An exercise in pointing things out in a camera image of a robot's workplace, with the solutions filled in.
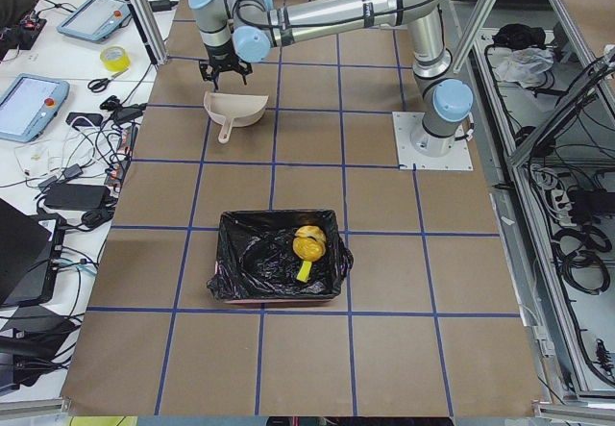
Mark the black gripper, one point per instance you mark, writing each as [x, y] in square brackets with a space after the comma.
[219, 57]

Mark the beige plastic dustpan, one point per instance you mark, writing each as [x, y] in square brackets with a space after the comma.
[231, 111]

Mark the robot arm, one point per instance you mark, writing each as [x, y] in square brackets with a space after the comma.
[238, 33]

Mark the black lined trash bin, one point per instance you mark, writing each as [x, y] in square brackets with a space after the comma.
[255, 261]

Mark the yellow tape roll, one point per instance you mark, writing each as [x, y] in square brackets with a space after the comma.
[115, 58]

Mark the blue teach pendant upper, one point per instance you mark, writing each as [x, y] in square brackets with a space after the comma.
[95, 20]

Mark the blue teach pendant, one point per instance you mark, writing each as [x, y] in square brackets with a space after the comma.
[95, 20]
[29, 104]

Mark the pale curved fruit peel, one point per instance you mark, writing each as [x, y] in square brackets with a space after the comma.
[311, 232]

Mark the brown potato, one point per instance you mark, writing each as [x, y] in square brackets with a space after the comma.
[309, 249]

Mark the blue teach pendant lower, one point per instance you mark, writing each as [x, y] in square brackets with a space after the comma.
[29, 104]

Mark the black power brick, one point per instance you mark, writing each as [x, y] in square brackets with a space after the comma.
[76, 197]

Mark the yellow green sponge piece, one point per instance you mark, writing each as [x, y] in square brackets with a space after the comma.
[304, 271]

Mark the black laptop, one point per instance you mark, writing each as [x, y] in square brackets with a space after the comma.
[30, 248]

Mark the white crumpled cloth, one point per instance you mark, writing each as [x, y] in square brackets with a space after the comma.
[528, 67]

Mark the black handled scissors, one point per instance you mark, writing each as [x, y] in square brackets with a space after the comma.
[100, 84]

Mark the aluminium frame post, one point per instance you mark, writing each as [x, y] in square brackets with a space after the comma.
[149, 31]

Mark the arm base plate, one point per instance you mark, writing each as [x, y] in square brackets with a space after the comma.
[418, 150]

